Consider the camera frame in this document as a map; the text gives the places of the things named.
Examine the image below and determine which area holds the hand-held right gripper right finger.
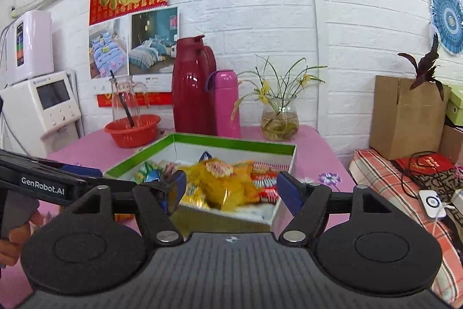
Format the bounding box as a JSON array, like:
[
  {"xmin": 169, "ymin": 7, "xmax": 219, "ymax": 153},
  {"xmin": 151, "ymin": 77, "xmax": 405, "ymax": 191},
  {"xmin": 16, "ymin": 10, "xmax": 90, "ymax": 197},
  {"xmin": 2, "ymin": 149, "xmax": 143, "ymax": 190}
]
[{"xmin": 276, "ymin": 171, "xmax": 399, "ymax": 247}]

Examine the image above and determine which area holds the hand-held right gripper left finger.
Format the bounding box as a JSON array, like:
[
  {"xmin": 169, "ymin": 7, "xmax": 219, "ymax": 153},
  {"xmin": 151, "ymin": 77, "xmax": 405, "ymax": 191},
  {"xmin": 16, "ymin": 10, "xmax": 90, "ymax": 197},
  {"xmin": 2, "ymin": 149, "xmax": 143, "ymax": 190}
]
[{"xmin": 58, "ymin": 171, "xmax": 188, "ymax": 248}]

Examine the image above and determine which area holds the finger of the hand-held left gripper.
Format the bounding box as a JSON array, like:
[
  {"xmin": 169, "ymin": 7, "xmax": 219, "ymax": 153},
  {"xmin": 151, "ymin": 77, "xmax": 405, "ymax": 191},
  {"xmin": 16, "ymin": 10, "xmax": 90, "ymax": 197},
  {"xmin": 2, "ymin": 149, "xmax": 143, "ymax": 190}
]
[{"xmin": 61, "ymin": 166, "xmax": 104, "ymax": 180}]

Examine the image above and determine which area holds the red striped snack packet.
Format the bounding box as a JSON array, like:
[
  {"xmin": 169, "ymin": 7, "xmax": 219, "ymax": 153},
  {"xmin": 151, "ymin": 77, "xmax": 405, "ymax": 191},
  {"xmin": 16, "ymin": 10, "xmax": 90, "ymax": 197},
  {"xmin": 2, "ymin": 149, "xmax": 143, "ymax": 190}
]
[
  {"xmin": 251, "ymin": 160, "xmax": 291, "ymax": 173},
  {"xmin": 251, "ymin": 173, "xmax": 281, "ymax": 190}
]

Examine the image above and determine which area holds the green white-print snack packet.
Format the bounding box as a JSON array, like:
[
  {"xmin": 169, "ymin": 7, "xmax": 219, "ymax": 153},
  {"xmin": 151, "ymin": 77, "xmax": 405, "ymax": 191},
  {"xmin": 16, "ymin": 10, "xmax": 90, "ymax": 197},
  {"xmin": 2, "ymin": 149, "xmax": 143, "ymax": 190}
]
[{"xmin": 135, "ymin": 161, "xmax": 164, "ymax": 185}]

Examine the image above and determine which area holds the large yellow snack bag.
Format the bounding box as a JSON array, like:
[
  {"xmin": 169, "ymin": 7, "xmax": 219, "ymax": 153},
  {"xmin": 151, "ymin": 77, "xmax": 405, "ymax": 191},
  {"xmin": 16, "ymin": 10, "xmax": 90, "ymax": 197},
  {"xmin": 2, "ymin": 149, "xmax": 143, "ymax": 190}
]
[{"xmin": 179, "ymin": 158, "xmax": 262, "ymax": 213}]

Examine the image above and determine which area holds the green cardboard box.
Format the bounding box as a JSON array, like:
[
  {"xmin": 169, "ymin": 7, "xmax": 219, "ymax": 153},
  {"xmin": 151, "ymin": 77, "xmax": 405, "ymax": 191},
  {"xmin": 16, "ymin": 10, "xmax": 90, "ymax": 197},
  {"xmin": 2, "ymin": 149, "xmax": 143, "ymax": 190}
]
[{"xmin": 103, "ymin": 132, "xmax": 298, "ymax": 233}]

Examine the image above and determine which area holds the person's left hand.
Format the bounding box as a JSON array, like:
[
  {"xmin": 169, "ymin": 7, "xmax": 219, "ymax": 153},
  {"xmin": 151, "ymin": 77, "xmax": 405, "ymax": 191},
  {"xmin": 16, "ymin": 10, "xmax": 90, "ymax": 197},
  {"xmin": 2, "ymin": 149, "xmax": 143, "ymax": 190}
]
[{"xmin": 0, "ymin": 211, "xmax": 46, "ymax": 268}]

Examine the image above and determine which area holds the red plastic basin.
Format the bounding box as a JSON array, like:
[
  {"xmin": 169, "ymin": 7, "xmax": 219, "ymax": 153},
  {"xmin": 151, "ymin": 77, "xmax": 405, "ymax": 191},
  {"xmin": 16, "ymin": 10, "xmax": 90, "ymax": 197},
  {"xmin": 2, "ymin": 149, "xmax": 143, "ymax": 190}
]
[{"xmin": 104, "ymin": 114, "xmax": 162, "ymax": 149}]

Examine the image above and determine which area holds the white water dispenser with screen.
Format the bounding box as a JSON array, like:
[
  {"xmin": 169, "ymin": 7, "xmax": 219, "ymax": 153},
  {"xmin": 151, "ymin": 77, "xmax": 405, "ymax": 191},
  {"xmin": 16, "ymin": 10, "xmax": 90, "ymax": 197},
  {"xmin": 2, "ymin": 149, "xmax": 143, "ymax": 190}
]
[{"xmin": 0, "ymin": 69, "xmax": 86, "ymax": 158}]

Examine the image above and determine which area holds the glass vase with green plant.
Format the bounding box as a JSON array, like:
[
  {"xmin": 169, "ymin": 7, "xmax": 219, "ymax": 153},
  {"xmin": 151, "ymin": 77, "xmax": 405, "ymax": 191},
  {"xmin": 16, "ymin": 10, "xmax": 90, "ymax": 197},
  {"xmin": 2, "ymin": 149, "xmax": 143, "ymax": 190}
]
[{"xmin": 231, "ymin": 55, "xmax": 328, "ymax": 142}]

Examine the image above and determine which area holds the black stirring stick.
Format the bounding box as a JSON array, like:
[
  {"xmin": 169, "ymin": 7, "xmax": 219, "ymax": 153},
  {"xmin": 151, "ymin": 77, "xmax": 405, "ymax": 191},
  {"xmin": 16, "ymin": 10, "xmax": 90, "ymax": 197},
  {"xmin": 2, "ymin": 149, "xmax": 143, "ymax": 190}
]
[{"xmin": 109, "ymin": 70, "xmax": 135, "ymax": 129}]

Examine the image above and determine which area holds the clear glass pitcher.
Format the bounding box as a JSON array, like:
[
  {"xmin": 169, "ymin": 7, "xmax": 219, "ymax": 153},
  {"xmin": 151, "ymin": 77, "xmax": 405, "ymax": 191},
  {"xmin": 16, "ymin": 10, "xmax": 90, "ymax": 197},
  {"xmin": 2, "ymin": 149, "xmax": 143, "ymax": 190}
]
[{"xmin": 110, "ymin": 75, "xmax": 151, "ymax": 129}]

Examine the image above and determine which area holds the pink thermos bottle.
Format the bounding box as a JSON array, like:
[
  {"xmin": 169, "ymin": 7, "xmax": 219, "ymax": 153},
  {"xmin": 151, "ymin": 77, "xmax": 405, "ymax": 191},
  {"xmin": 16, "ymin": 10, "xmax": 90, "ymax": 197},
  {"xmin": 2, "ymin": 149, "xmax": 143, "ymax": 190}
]
[{"xmin": 206, "ymin": 69, "xmax": 242, "ymax": 139}]

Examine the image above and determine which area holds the dark red thermos jug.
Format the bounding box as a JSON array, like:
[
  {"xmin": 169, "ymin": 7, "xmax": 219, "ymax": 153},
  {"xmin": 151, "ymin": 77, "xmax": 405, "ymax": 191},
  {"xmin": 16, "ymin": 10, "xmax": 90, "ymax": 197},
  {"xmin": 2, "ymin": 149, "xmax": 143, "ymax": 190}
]
[{"xmin": 171, "ymin": 35, "xmax": 218, "ymax": 136}]

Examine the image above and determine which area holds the red plaid blanket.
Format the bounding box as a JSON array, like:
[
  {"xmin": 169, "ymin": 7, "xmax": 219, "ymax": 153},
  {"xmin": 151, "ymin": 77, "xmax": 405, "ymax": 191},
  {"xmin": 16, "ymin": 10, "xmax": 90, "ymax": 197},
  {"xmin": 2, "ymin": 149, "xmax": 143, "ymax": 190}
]
[{"xmin": 348, "ymin": 149, "xmax": 463, "ymax": 306}]

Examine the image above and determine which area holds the white water purifier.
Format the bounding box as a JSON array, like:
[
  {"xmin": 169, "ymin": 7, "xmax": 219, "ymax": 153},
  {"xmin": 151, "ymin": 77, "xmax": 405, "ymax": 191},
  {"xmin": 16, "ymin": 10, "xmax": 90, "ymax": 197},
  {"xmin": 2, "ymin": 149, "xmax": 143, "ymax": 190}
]
[{"xmin": 5, "ymin": 10, "xmax": 54, "ymax": 86}]

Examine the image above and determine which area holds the red envelope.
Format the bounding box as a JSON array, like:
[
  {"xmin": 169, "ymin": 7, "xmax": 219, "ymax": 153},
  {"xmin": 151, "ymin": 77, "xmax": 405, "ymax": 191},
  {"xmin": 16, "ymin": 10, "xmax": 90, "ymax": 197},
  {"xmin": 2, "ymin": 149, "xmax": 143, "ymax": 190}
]
[{"xmin": 394, "ymin": 154, "xmax": 455, "ymax": 174}]

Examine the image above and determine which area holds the tall brown cardboard box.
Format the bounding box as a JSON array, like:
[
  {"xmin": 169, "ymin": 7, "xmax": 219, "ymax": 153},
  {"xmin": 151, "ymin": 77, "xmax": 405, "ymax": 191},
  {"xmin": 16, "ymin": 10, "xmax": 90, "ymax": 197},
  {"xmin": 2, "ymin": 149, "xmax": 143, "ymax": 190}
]
[{"xmin": 369, "ymin": 75, "xmax": 451, "ymax": 161}]

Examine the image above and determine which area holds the white round-button device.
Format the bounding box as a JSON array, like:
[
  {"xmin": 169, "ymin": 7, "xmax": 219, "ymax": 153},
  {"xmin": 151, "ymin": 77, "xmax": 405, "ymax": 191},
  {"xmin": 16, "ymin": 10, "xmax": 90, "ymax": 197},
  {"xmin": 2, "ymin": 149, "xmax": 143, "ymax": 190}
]
[{"xmin": 418, "ymin": 189, "xmax": 448, "ymax": 222}]

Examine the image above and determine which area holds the brown patterned bag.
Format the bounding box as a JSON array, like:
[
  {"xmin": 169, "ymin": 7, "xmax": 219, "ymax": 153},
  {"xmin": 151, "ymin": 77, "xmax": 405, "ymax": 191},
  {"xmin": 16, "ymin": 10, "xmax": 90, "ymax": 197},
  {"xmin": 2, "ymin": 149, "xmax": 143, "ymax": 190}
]
[{"xmin": 412, "ymin": 168, "xmax": 463, "ymax": 192}]

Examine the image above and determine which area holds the small brown cardboard box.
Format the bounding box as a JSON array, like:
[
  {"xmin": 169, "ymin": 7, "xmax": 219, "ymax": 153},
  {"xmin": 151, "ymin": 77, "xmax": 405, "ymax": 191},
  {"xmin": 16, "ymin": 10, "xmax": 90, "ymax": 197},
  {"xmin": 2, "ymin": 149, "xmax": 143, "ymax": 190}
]
[{"xmin": 439, "ymin": 124, "xmax": 463, "ymax": 165}]

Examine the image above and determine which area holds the dark purple leafy plant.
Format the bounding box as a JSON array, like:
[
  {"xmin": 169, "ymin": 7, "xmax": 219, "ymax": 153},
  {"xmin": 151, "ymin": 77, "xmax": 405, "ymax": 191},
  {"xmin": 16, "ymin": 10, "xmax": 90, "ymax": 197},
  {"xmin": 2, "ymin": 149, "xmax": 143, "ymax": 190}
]
[{"xmin": 397, "ymin": 32, "xmax": 446, "ymax": 102}]

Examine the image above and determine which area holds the green lidded gift box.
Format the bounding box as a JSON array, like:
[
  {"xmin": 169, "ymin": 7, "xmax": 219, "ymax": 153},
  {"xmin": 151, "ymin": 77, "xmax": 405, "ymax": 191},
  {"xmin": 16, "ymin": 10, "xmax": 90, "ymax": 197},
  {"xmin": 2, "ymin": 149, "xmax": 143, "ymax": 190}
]
[{"xmin": 444, "ymin": 85, "xmax": 463, "ymax": 129}]

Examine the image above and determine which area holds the black cable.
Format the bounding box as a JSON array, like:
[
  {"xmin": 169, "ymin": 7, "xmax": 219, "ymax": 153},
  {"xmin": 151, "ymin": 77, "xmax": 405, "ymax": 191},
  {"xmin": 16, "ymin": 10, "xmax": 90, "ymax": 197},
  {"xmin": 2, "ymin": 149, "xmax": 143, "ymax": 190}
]
[{"xmin": 400, "ymin": 151, "xmax": 444, "ymax": 210}]

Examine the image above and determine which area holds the red wall calendar poster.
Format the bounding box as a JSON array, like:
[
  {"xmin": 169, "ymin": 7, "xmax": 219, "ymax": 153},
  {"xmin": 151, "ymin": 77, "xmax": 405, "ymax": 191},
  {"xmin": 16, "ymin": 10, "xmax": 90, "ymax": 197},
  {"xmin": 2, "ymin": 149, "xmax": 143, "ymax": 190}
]
[{"xmin": 88, "ymin": 0, "xmax": 180, "ymax": 107}]

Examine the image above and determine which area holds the white vertical wall pipe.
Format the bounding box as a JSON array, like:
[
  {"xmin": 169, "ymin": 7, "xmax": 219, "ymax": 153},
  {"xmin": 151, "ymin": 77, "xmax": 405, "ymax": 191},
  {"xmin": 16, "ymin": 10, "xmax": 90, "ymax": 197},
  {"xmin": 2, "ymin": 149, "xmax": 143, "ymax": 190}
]
[{"xmin": 301, "ymin": 0, "xmax": 321, "ymax": 131}]

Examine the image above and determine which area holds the large blue round wall decoration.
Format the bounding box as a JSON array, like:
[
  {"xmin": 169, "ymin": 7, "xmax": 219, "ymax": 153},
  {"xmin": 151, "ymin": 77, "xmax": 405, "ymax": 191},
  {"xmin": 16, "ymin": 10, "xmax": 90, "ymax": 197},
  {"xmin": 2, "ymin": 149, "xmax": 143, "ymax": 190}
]
[{"xmin": 429, "ymin": 0, "xmax": 463, "ymax": 55}]

